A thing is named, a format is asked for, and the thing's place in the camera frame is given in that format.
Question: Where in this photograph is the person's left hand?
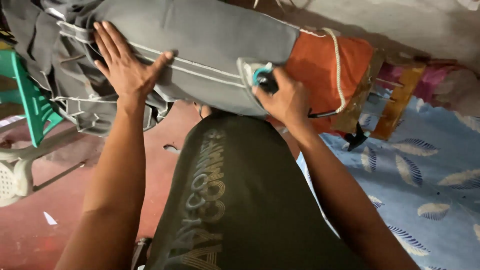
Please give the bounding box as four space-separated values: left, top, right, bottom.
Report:
92 20 175 110

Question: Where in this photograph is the person's right hand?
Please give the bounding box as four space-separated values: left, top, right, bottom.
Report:
252 67 312 127

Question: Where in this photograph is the grey clothes iron teal handle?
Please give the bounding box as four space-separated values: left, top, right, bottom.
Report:
236 57 281 116

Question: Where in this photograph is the grey garment with white stitching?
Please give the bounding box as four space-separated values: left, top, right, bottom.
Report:
22 0 301 137

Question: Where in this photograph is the orange ironing pad cloth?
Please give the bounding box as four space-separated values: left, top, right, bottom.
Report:
267 31 376 136

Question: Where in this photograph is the green plastic chair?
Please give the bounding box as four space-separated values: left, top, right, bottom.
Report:
0 49 64 148

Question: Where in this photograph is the person's dark green printed shirt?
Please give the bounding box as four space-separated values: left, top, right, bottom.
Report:
144 112 372 270

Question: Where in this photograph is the dark grey cloth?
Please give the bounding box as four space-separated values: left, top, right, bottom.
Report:
0 0 61 89

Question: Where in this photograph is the white plastic chair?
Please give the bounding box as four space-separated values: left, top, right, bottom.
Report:
0 127 88 208

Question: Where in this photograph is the pink cloth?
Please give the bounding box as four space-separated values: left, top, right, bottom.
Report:
377 62 480 118

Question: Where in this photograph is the blue feather print bedsheet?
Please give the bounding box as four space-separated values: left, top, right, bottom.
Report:
296 94 480 270

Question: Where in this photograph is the white braided iron cord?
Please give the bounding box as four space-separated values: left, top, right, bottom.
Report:
308 27 346 118

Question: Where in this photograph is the brown wooden frame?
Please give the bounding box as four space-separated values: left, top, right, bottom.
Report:
333 48 427 142

